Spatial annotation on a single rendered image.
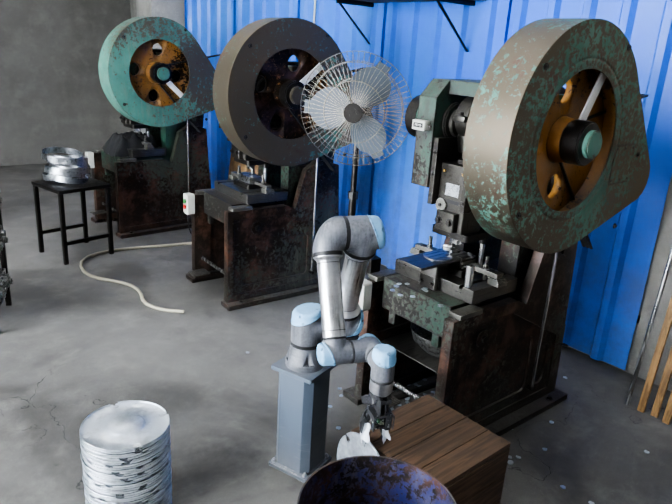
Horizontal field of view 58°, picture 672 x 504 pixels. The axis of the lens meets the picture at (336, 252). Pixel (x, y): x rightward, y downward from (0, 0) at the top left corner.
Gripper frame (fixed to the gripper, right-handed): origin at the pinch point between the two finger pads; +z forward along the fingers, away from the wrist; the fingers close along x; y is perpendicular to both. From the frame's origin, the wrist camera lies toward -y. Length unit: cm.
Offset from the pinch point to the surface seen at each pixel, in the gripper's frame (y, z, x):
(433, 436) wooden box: 1.0, 1.1, 22.2
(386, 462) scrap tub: 23.7, -10.2, -5.9
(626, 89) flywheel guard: -31, -116, 102
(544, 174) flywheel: -26, -85, 69
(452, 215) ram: -57, -61, 52
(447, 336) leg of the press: -32, -19, 42
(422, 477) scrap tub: 31.5, -9.6, 2.0
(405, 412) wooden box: -14.7, 1.2, 18.6
